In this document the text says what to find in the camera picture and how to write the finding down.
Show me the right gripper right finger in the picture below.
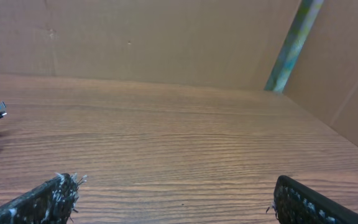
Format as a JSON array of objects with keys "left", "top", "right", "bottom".
[{"left": 267, "top": 175, "right": 358, "bottom": 224}]

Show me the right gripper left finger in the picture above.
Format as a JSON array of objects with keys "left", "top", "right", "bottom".
[{"left": 0, "top": 173, "right": 87, "bottom": 224}]

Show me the green tape strip on cardboard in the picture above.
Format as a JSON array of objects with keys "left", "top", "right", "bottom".
[{"left": 264, "top": 0, "right": 324, "bottom": 93}]

